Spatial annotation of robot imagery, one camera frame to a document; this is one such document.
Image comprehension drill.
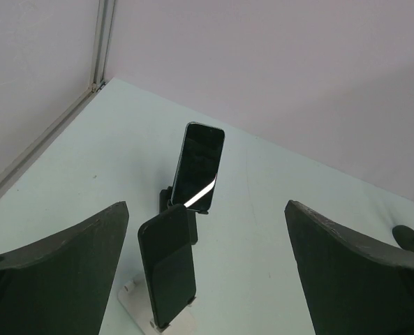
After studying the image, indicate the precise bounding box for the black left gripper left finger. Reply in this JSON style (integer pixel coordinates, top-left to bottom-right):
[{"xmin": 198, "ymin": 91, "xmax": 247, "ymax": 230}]
[{"xmin": 0, "ymin": 202, "xmax": 129, "ymax": 334}]

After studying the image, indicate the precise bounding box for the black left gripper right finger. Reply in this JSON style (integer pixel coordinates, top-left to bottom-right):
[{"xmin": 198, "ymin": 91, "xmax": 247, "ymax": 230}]
[{"xmin": 285, "ymin": 200, "xmax": 414, "ymax": 334}]

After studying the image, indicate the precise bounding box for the black round-base phone stand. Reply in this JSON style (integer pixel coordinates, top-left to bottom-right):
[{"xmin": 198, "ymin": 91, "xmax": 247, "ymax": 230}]
[{"xmin": 392, "ymin": 225, "xmax": 414, "ymax": 252}]

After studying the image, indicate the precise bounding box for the white folding phone stand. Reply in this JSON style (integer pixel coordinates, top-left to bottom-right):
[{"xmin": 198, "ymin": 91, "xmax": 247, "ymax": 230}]
[{"xmin": 118, "ymin": 273, "xmax": 197, "ymax": 335}]

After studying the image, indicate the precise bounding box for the black folding phone stand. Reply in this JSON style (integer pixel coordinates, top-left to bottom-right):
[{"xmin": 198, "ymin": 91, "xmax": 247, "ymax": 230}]
[{"xmin": 147, "ymin": 187, "xmax": 207, "ymax": 250}]

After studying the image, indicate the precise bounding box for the dark phone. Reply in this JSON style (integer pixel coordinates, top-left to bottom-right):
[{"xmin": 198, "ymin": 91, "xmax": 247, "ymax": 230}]
[{"xmin": 170, "ymin": 121, "xmax": 225, "ymax": 213}]

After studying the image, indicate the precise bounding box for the aluminium corner frame post left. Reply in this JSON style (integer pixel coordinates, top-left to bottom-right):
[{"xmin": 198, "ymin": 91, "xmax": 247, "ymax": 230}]
[{"xmin": 0, "ymin": 1, "xmax": 115, "ymax": 197}]

